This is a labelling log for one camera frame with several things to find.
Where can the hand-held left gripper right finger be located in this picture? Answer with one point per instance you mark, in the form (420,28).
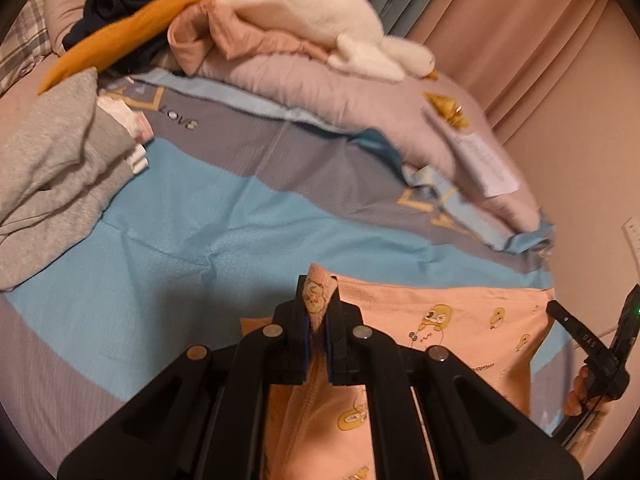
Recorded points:
(330,355)

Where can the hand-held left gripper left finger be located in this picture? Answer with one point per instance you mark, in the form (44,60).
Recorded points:
(302,355)

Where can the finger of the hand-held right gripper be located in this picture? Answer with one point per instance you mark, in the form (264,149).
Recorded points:
(575,330)

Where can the pink printed baby romper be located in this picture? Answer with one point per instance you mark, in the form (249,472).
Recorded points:
(450,350)

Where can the folded grey clothes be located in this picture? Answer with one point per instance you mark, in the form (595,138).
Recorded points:
(50,170)

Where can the person's right hand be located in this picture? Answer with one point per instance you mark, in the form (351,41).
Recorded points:
(577,390)

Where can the blue grey bed sheet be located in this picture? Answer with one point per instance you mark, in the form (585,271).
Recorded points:
(200,220)

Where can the white paper sheet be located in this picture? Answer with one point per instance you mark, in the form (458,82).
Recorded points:
(487,162)

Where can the yellow crumpled wrapper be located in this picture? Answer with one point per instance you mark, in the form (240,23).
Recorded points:
(447,107)

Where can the white pink striped cloth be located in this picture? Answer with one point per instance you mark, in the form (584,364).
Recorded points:
(130,125)

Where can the pink curtain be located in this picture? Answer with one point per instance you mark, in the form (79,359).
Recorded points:
(525,35)

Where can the crumpled pink cloth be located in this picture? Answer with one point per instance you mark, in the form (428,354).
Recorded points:
(220,35)

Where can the white plush goose toy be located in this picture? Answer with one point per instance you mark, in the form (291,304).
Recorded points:
(290,5)

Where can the orange cloth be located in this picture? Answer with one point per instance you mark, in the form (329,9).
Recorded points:
(115,35)

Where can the plaid pillow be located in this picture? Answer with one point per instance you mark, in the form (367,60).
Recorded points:
(20,45)

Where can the white wall socket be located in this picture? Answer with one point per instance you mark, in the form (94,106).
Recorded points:
(632,235)

